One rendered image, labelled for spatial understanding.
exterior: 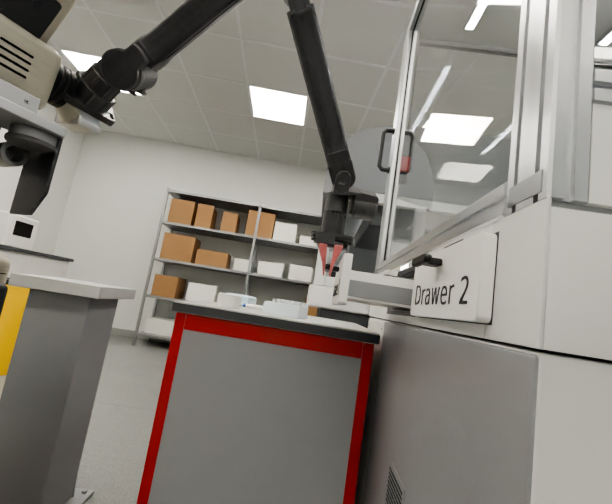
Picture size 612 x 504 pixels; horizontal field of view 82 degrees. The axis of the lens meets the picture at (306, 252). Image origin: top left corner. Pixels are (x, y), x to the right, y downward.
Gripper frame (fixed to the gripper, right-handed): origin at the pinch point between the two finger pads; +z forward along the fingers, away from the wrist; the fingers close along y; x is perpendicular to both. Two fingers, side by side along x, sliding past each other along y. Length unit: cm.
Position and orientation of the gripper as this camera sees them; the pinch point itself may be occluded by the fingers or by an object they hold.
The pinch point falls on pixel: (326, 272)
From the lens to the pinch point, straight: 85.5
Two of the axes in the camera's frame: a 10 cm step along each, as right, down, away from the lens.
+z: -1.5, 9.8, -1.3
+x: 0.3, 1.3, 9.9
